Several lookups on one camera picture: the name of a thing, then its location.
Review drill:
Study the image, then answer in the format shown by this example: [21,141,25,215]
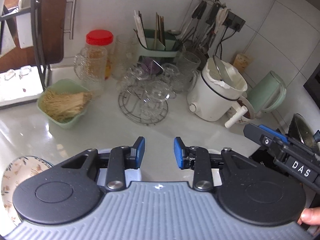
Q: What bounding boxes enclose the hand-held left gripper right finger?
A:
[174,136,260,191]

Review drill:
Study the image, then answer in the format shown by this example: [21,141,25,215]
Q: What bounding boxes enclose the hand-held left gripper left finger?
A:
[61,136,146,191]

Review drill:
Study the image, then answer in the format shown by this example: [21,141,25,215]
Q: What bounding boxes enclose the person's right hand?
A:
[301,207,320,227]

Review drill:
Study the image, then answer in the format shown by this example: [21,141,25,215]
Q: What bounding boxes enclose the dry noodles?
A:
[41,89,92,120]

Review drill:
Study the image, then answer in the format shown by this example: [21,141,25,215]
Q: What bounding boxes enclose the white rice cooker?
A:
[187,56,248,122]

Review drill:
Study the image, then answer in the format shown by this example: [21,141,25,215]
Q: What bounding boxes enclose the brown wooden cutting board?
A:
[0,0,69,73]

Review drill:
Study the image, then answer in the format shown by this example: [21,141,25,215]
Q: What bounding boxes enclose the green plastic basket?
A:
[37,79,93,130]

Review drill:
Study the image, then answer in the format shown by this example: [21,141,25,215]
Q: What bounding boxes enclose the white drip tray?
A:
[0,66,47,108]

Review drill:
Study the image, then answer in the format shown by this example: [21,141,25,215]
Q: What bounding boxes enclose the large glass pitcher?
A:
[175,51,202,93]

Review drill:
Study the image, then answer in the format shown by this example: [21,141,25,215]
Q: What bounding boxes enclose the black wall socket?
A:
[222,11,246,32]

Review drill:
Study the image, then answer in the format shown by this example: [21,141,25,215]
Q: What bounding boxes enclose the floral deer plate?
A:
[1,156,54,227]

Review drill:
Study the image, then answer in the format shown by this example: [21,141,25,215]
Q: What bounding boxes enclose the bundle of chopsticks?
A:
[133,10,166,50]

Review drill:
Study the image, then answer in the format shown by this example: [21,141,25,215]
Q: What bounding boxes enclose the hanging kitchen utensils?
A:
[180,0,229,55]

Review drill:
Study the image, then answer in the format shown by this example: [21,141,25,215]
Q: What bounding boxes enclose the steel bar handle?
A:
[63,0,78,40]

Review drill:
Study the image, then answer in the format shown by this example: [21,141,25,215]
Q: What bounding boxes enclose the black power cord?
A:
[215,27,229,61]

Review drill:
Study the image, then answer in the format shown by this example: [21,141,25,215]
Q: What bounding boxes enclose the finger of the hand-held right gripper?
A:
[244,124,289,150]

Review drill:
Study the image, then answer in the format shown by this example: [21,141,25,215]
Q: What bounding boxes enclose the wire rack of glass cups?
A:
[117,64,177,125]

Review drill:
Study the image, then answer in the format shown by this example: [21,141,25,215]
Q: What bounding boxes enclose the plastic jar red lid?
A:
[85,30,114,80]

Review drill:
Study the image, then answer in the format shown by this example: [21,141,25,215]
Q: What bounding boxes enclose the black wok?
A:
[287,113,320,153]

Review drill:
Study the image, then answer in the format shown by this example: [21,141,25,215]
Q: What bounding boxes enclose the patterned glass mug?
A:
[74,47,108,97]

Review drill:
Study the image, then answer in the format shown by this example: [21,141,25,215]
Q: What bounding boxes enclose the white utensil holder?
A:
[16,0,34,49]

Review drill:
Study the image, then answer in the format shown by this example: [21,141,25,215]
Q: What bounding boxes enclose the pale blue plastic bowl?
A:
[96,149,143,187]

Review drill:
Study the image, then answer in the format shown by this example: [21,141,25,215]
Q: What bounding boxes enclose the tall patterned glass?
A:
[112,34,139,80]

